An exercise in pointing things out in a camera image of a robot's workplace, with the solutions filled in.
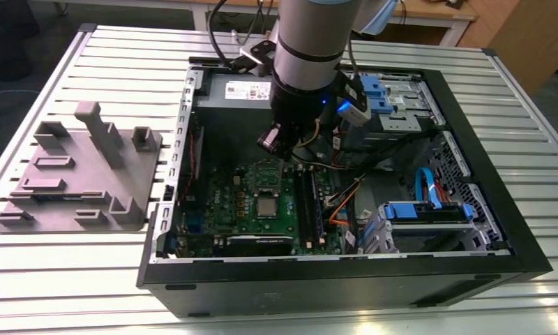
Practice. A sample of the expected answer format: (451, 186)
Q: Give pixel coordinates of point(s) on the silver CPU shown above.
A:
(268, 208)

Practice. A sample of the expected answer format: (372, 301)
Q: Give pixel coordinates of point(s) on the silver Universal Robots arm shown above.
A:
(306, 45)

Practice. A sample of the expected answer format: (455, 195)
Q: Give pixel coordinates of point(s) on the CPU socket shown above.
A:
(266, 193)

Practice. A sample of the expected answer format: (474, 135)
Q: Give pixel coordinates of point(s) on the grey power supply unit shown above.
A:
(232, 118)

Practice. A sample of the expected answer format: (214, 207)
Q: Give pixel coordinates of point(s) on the blue plastic drive latch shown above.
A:
(381, 101)

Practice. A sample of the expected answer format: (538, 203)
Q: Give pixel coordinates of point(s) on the silver optical drive cage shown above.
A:
(399, 122)

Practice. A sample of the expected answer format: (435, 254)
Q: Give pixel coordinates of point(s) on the black RAM slot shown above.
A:
(308, 209)
(302, 209)
(313, 209)

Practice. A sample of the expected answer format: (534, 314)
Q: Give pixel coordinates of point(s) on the hard disk in blue carrier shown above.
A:
(402, 211)

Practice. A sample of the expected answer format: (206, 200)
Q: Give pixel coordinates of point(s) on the green motherboard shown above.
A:
(228, 227)

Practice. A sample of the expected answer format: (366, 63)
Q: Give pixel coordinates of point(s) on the wooden desk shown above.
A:
(427, 13)

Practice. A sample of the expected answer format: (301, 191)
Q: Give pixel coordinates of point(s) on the blue board connector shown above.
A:
(194, 224)

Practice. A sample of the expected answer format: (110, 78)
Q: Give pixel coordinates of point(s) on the black graphics card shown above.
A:
(260, 244)

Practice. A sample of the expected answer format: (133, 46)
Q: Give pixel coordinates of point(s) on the black table corner cap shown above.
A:
(86, 27)
(489, 52)

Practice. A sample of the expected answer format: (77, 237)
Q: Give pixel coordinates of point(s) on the silver disk bay cage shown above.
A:
(427, 227)

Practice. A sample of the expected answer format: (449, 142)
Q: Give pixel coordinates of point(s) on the grey parts rack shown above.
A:
(97, 181)

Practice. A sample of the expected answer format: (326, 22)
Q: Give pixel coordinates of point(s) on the blue rear port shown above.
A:
(170, 244)

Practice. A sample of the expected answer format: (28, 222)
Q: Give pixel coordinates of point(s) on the black open PC case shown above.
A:
(306, 289)

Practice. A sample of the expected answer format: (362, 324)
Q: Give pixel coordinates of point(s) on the wooden cabinet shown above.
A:
(530, 35)

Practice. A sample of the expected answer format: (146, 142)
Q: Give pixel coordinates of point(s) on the RAM stick in rack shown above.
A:
(57, 197)

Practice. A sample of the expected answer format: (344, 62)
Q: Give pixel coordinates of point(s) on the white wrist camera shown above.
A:
(353, 113)

